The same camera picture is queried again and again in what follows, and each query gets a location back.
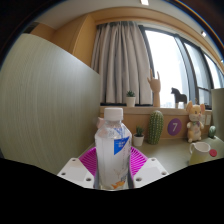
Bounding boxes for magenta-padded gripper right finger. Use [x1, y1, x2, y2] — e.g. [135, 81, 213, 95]
[128, 146, 169, 190]

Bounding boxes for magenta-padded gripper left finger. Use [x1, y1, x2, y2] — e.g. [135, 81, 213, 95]
[57, 147, 99, 190]

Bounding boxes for clear plastic water bottle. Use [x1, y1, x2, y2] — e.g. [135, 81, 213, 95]
[94, 107, 133, 191]

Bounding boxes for small plant in white pot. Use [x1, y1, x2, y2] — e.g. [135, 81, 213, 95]
[125, 90, 137, 108]
[132, 125, 146, 147]

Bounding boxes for tall green cactus ornament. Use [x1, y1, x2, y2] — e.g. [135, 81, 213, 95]
[147, 110, 165, 146]

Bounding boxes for round purple number sign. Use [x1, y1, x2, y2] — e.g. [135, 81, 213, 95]
[166, 117, 183, 137]

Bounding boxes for pale yellow white cup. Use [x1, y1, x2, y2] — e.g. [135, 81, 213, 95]
[188, 141, 212, 166]

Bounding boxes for wooden desk back ledge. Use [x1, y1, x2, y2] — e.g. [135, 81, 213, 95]
[99, 105, 214, 141]

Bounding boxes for cream plush mouse toy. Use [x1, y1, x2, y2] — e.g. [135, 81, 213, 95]
[185, 100, 206, 144]

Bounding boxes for pale green desk partition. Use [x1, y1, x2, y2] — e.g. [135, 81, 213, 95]
[210, 88, 224, 141]
[0, 33, 101, 175]

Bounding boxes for black horse figurine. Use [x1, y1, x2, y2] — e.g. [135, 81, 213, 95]
[170, 87, 188, 109]

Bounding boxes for wooden hand model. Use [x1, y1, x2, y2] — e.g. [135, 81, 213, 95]
[146, 68, 162, 108]

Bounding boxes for dark-framed window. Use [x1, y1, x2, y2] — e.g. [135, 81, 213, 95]
[138, 24, 224, 110]

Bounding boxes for grey pleated curtain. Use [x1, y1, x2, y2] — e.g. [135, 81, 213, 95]
[90, 21, 153, 105]

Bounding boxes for white ceiling lights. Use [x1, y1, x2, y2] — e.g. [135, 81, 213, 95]
[139, 0, 208, 38]

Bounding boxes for white wall socket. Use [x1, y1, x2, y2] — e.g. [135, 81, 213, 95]
[203, 114, 213, 126]

